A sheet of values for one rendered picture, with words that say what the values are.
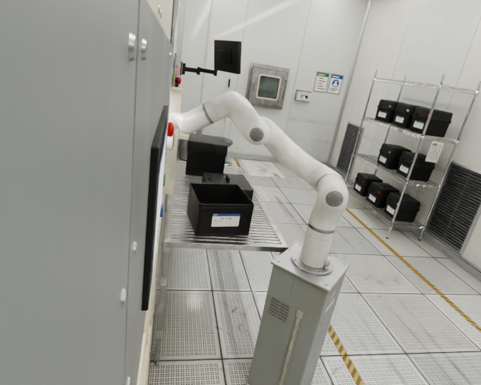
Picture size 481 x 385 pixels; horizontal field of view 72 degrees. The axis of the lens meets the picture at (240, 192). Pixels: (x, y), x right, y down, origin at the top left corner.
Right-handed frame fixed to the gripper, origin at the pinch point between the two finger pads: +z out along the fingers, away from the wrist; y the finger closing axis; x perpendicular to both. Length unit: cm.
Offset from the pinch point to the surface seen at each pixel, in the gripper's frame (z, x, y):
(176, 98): -30.4, 16.0, 17.5
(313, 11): -209, 135, 439
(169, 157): -29.4, -12.9, 17.4
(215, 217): -54, -33, -4
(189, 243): -43, -44, -12
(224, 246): -60, -45, -11
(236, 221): -65, -36, -2
